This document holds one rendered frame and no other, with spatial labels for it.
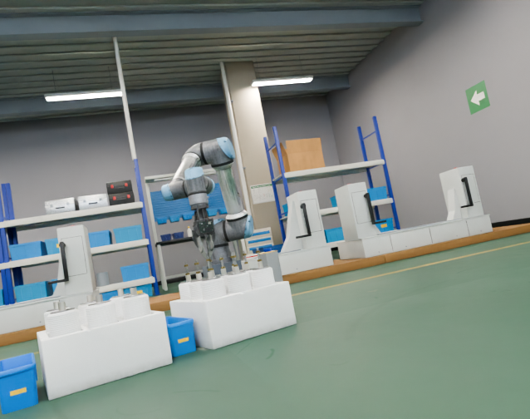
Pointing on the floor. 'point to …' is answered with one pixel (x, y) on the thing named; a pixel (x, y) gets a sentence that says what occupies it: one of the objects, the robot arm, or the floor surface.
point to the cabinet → (260, 239)
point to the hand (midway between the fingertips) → (207, 254)
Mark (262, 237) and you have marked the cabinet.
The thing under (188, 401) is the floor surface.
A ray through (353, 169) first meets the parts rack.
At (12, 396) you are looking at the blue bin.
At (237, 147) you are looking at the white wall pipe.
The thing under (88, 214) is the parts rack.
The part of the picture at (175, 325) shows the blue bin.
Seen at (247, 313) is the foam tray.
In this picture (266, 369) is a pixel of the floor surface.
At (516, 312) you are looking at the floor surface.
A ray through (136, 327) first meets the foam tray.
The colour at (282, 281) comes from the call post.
